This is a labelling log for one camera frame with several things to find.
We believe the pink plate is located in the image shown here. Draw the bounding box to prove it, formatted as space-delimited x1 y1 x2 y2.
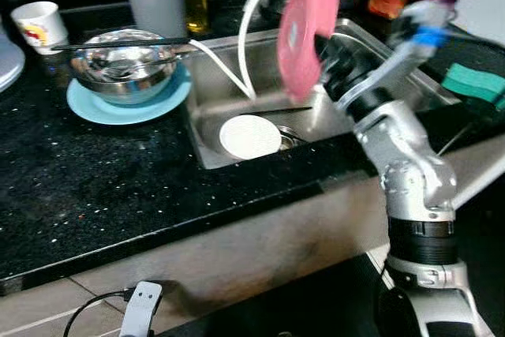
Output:
276 0 342 106

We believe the dark floor mat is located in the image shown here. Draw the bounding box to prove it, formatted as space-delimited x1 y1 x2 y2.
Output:
158 254 395 337

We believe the steel mixing bowl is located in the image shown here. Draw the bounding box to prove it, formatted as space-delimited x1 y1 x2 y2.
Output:
69 29 179 107

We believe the white bowl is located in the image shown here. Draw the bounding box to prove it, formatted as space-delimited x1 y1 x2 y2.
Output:
219 114 283 161

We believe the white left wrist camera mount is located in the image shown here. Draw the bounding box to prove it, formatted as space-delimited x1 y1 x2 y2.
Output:
119 280 164 337

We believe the white printed mug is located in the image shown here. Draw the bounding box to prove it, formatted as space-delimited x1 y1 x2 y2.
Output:
9 1 70 56

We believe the thin white hose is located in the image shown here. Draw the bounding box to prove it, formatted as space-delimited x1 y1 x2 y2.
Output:
238 0 297 101

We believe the steel sink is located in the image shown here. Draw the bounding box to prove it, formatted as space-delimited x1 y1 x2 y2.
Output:
180 17 462 170

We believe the green sponge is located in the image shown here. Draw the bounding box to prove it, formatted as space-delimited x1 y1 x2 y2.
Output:
440 62 505 110

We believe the grey cabinet door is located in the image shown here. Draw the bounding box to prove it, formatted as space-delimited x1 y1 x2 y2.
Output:
67 136 505 318

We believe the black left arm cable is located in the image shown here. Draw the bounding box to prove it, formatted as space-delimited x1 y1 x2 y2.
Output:
62 290 135 337

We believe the teal plate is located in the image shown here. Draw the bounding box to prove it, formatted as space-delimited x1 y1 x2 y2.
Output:
66 61 193 126

